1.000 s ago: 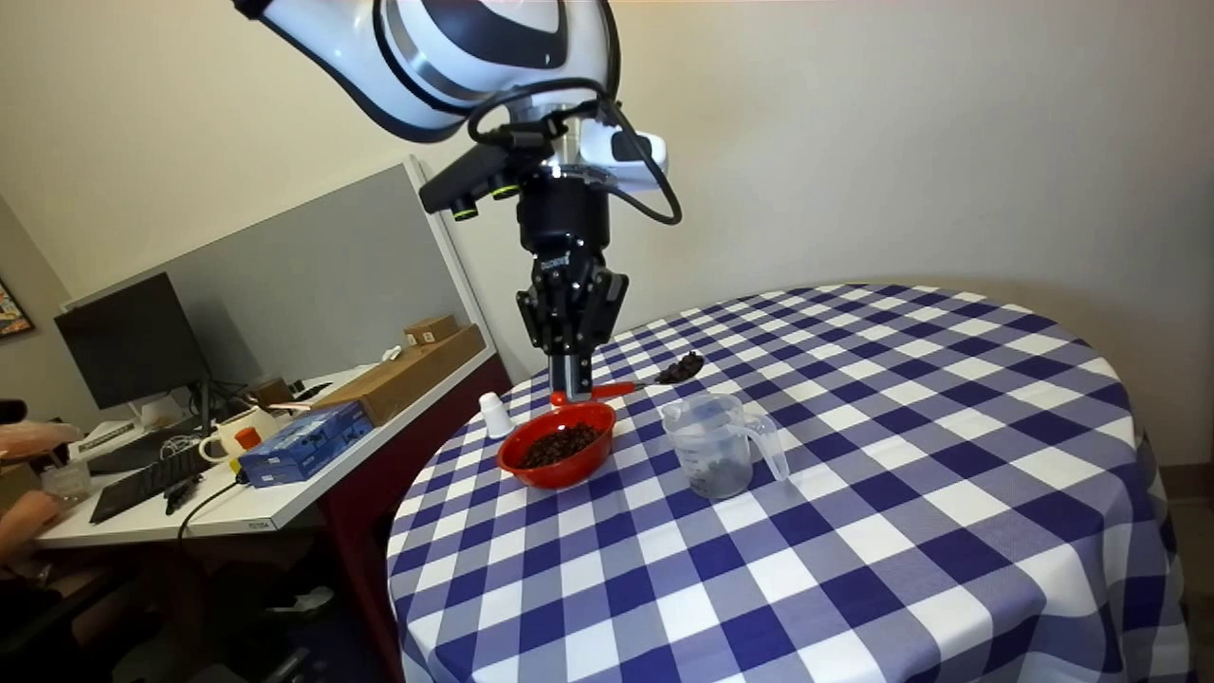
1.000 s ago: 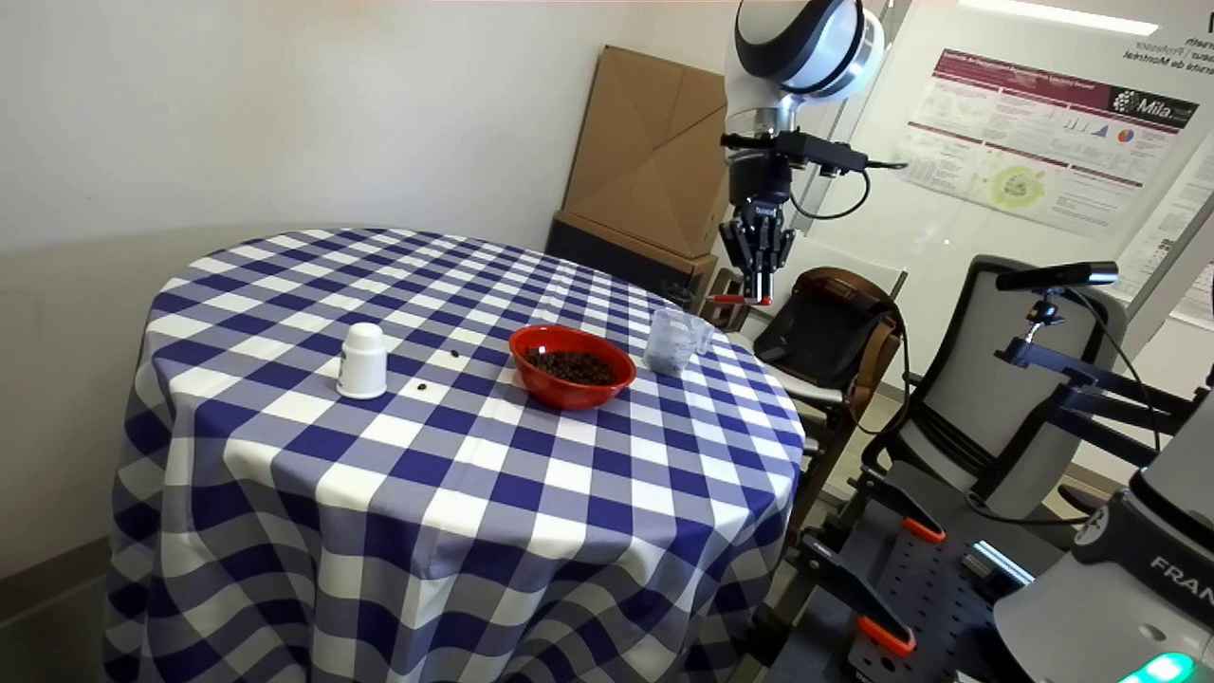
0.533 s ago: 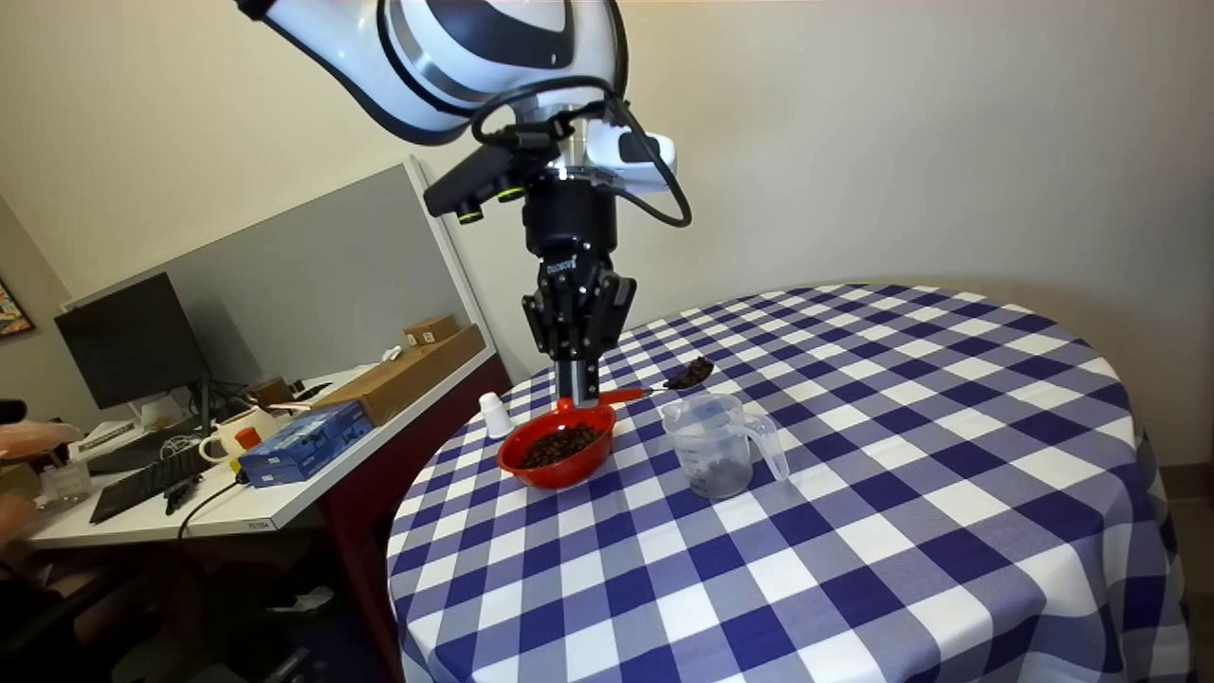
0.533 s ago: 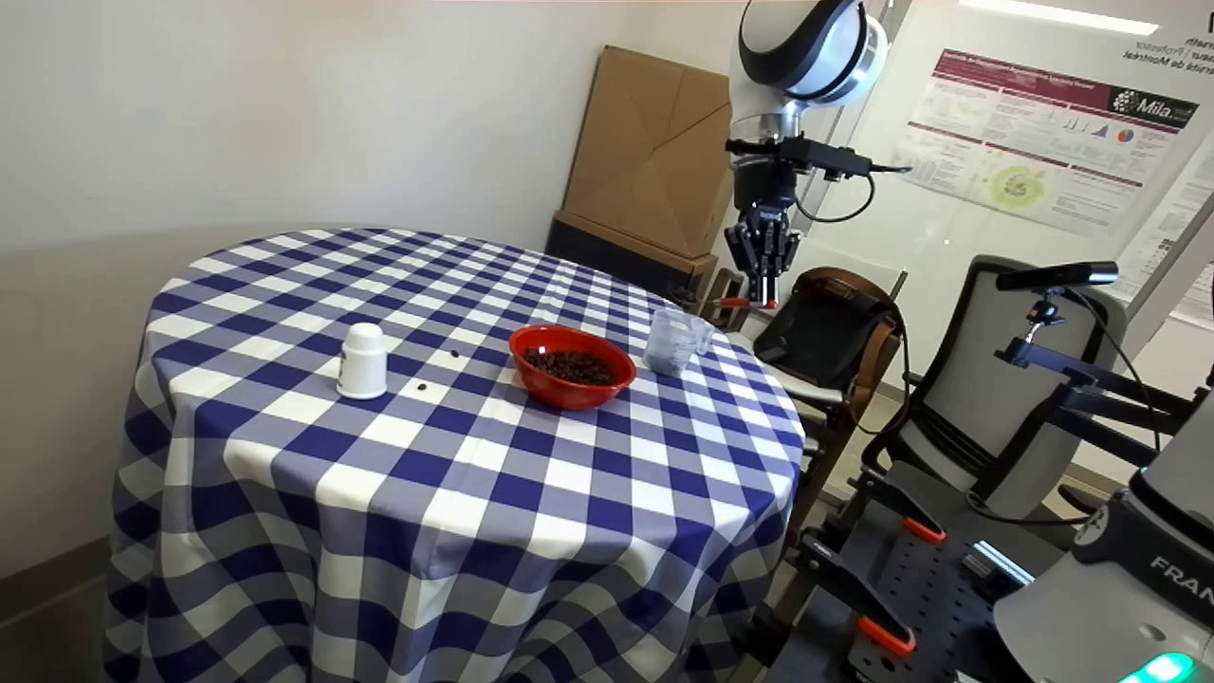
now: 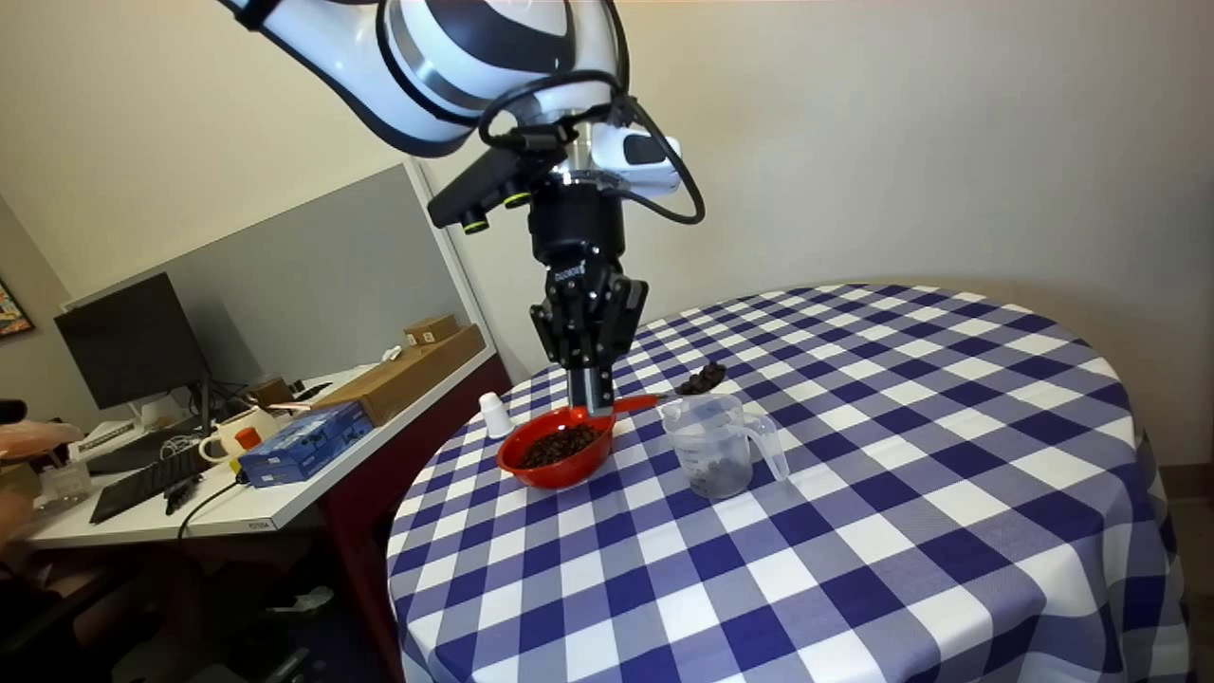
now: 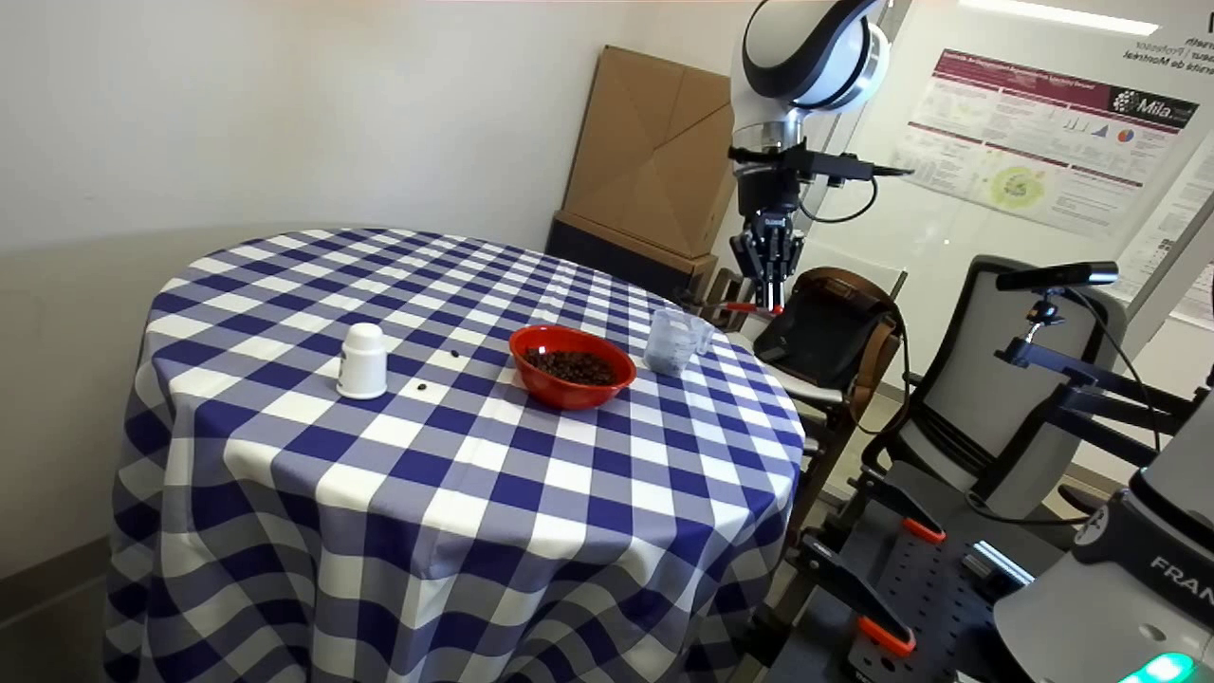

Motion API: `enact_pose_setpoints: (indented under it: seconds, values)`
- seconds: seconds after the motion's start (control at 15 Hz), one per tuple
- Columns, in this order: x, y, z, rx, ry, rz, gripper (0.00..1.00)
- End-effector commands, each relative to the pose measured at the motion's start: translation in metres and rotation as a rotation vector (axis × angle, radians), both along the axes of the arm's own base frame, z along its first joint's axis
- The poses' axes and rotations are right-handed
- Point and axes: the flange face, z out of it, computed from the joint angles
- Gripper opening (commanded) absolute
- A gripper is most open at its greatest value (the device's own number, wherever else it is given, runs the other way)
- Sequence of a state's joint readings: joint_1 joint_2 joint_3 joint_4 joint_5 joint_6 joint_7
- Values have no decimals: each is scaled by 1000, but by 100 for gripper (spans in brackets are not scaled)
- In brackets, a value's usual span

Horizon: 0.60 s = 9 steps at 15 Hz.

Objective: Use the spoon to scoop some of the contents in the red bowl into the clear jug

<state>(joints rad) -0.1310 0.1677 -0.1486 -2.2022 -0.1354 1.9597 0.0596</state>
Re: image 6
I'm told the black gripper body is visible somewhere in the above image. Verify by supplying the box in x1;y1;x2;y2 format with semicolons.
733;170;813;262

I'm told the red handled spoon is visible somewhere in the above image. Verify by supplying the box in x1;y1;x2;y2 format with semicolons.
719;298;785;324

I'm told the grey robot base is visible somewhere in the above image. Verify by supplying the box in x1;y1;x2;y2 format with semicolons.
991;383;1214;683

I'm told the clear plastic measuring jug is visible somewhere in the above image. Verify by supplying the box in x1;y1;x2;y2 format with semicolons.
645;305;718;380

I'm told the red plastic bowl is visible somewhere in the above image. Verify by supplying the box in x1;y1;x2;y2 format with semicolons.
503;324;641;413

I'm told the black bag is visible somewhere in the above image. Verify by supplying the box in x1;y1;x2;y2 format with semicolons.
751;269;899;383

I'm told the brown wooden chair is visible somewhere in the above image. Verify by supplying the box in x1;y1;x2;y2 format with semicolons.
724;262;911;536

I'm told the large flat cardboard box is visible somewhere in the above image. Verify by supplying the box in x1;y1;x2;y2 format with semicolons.
559;44;770;262

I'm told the grey mesh office chair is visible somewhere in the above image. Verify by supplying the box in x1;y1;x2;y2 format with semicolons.
861;254;1130;523

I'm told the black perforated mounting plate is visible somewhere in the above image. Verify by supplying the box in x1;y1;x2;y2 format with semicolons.
770;496;1054;683

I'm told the blue white checkered tablecloth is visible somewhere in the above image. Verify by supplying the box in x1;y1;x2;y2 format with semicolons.
101;226;813;683

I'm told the small white cup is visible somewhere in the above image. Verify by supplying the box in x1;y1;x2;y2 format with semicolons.
332;319;395;405

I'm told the small wooden frame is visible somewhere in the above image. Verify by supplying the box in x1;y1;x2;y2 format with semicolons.
698;262;751;334

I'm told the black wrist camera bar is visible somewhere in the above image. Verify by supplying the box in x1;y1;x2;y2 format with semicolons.
727;143;915;181

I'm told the black stereo camera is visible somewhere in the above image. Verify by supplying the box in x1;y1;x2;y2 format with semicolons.
994;260;1124;298

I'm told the orange handled black clamp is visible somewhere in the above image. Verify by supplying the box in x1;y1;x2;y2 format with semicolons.
792;527;921;663
857;471;953;549

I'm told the printed wall poster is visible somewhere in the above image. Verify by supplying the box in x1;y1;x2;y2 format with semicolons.
886;46;1205;242

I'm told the blue black articulated mount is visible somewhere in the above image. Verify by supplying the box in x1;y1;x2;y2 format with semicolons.
997;294;1200;509

